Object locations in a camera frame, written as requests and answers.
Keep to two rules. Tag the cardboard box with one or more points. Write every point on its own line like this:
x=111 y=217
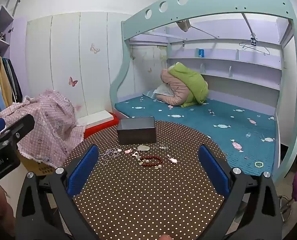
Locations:
x=40 y=169

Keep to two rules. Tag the pink bunny keychain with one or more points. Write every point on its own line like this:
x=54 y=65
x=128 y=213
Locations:
x=131 y=150

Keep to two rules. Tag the white wardrobe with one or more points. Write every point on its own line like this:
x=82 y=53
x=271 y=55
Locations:
x=84 y=45

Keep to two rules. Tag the blue box on shelf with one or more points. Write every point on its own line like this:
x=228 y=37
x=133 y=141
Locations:
x=201 y=53

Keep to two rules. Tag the teal candy pattern mattress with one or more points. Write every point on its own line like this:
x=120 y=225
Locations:
x=247 y=138

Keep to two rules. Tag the pink butterfly sticker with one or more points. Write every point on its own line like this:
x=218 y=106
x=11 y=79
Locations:
x=72 y=82

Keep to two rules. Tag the pink checkered cloth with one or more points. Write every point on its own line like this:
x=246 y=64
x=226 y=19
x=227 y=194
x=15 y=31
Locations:
x=56 y=131

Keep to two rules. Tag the white flower charm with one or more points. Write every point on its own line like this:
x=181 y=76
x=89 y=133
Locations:
x=171 y=159

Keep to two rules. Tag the hanging clothes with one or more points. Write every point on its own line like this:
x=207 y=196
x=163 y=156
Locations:
x=10 y=90

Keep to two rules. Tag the wire clothes hanger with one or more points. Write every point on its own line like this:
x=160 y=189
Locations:
x=254 y=45

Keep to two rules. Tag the white board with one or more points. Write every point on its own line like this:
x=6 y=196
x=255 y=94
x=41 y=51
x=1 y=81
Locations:
x=95 y=119

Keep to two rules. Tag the dark grey jewelry box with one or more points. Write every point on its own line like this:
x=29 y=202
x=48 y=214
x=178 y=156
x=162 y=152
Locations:
x=137 y=131

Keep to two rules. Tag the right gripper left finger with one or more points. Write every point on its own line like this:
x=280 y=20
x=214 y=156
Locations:
x=68 y=182

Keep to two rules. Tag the brown polka dot tablecloth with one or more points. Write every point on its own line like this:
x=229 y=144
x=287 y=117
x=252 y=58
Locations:
x=124 y=200

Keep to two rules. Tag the white jade pendant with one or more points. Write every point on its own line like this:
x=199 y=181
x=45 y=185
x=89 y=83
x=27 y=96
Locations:
x=143 y=148

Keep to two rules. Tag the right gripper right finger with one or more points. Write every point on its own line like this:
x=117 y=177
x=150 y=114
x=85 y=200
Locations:
x=228 y=184

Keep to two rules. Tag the person's left hand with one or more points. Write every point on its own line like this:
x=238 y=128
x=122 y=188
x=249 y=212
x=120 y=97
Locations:
x=7 y=219

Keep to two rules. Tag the purple wall shelf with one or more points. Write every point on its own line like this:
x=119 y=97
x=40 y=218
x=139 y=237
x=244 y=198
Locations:
x=6 y=28

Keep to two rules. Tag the pink and green quilt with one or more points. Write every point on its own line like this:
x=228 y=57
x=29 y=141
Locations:
x=188 y=86

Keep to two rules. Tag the white pillow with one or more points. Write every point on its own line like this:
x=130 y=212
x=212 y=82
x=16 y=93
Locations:
x=164 y=89

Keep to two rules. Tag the red storage box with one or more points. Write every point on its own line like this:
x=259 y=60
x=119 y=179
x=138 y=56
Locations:
x=90 y=131

